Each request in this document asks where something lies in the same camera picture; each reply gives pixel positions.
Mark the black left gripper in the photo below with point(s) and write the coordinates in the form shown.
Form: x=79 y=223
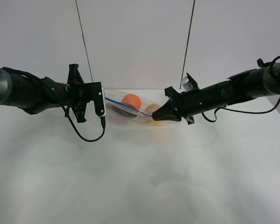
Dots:
x=78 y=92

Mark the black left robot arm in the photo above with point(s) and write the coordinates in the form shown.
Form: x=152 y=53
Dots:
x=34 y=95

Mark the clear zip bag blue seal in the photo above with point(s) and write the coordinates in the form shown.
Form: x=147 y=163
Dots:
x=131 y=107

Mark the orange fruit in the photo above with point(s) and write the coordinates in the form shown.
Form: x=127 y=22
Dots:
x=132 y=100

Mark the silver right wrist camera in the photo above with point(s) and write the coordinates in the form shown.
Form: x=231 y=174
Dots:
x=188 y=83

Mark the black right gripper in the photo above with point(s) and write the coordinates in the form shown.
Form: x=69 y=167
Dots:
x=180 y=105

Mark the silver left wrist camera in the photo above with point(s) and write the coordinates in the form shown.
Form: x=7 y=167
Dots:
x=99 y=101

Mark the purple eggplant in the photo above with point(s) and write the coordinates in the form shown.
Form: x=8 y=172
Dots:
x=121 y=112

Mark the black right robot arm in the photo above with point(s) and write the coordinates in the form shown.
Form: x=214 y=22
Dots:
x=242 y=87

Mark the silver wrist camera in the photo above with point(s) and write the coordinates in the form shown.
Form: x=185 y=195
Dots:
x=188 y=83
x=99 y=101

